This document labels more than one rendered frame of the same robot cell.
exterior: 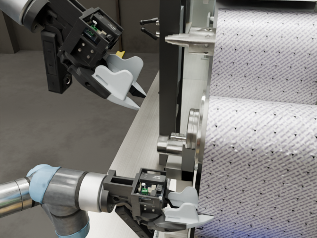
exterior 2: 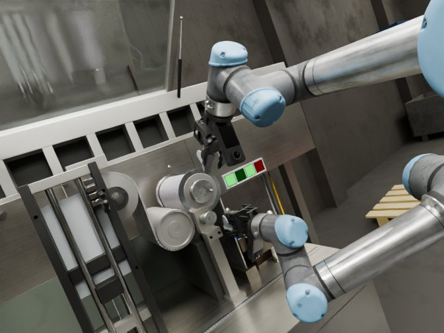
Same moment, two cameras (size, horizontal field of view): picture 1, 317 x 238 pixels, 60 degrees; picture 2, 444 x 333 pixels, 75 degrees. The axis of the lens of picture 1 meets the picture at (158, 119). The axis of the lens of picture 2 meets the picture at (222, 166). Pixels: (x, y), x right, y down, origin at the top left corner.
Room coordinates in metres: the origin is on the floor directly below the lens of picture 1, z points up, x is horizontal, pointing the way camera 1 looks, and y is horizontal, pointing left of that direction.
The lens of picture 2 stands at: (0.92, 0.69, 1.39)
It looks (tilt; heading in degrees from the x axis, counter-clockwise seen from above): 5 degrees down; 230
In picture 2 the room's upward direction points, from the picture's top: 21 degrees counter-clockwise
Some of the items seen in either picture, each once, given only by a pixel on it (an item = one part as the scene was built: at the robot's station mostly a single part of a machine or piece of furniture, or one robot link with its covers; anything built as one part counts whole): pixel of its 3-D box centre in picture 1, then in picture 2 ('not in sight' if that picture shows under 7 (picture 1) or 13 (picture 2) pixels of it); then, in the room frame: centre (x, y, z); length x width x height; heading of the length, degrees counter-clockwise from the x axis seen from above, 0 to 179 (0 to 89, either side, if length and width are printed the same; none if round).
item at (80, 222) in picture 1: (67, 213); (296, 268); (0.41, 0.21, 1.01); 0.11 x 0.08 x 0.11; 41
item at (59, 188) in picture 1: (62, 187); (283, 230); (0.40, 0.20, 1.11); 0.11 x 0.08 x 0.09; 79
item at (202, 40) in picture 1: (202, 41); (114, 198); (0.66, -0.11, 1.34); 0.06 x 0.06 x 0.06; 79
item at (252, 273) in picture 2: not in sight; (231, 265); (0.32, -0.19, 0.92); 0.28 x 0.04 x 0.04; 79
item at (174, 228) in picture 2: not in sight; (164, 225); (0.50, -0.22, 1.18); 0.26 x 0.12 x 0.12; 79
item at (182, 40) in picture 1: (177, 39); (117, 198); (0.67, -0.05, 1.34); 0.06 x 0.03 x 0.03; 79
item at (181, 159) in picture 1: (178, 189); (219, 254); (0.45, -0.05, 1.05); 0.06 x 0.05 x 0.31; 79
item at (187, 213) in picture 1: (189, 213); not in sight; (0.33, -0.06, 1.12); 0.09 x 0.03 x 0.06; 78
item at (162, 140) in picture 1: (162, 144); (209, 217); (0.46, -0.01, 1.18); 0.04 x 0.02 x 0.04; 169
